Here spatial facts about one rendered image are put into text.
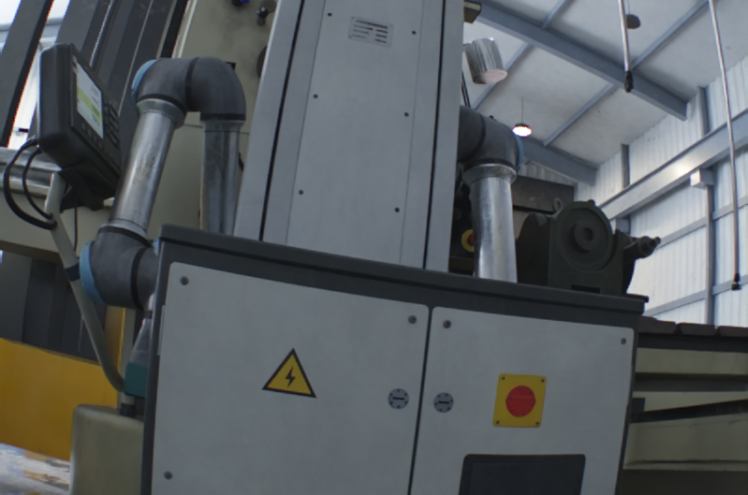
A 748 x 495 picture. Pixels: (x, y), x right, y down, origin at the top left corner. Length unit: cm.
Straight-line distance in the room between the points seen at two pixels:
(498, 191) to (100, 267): 82
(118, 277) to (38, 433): 308
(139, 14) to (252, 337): 223
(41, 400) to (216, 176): 303
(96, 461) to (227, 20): 124
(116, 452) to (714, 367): 162
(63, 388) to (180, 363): 360
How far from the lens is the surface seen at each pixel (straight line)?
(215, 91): 150
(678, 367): 203
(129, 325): 250
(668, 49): 1320
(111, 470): 194
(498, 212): 160
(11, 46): 724
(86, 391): 430
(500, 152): 164
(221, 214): 152
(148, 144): 148
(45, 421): 436
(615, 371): 89
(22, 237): 223
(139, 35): 283
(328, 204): 124
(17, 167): 236
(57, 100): 141
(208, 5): 210
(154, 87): 154
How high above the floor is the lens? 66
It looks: 17 degrees up
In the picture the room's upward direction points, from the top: 6 degrees clockwise
